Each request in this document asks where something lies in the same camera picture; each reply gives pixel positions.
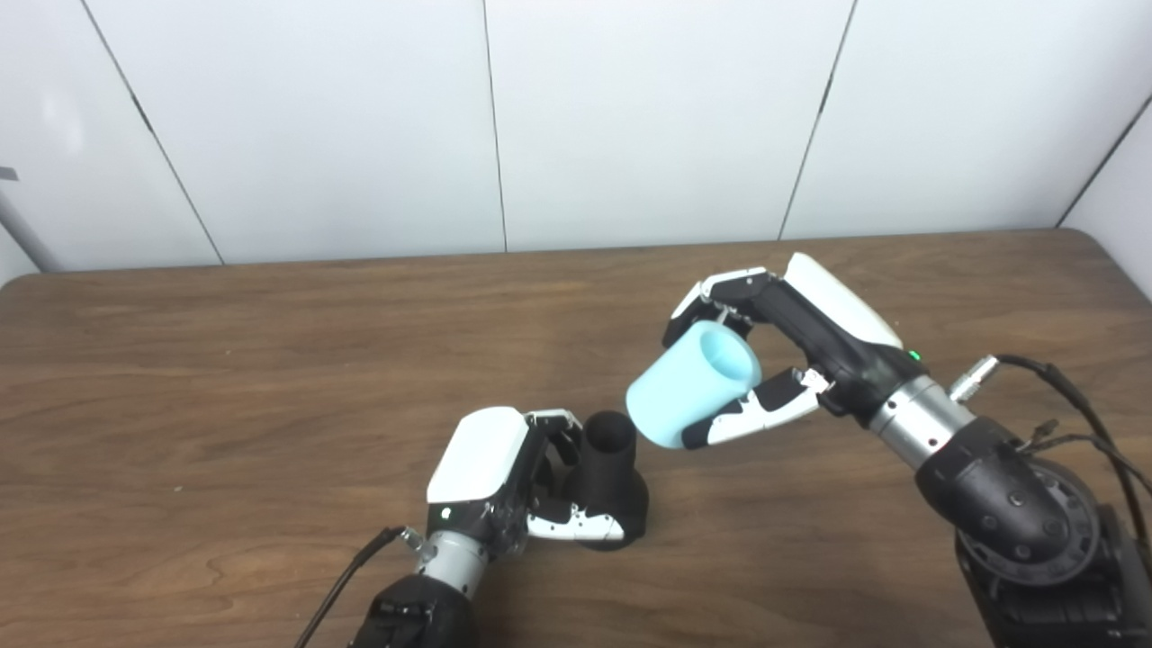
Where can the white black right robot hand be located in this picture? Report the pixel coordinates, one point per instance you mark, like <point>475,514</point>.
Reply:
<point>837,315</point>

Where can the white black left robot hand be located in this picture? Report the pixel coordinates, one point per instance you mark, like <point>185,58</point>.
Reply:
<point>477,454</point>

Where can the black funnel-shaped nozzle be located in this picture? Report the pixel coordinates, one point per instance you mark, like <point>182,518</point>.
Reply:
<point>607,477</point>

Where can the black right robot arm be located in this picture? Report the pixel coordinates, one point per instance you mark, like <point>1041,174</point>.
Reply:
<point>999,486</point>

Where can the grey corner post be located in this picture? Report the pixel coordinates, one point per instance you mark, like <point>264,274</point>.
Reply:
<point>22,229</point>

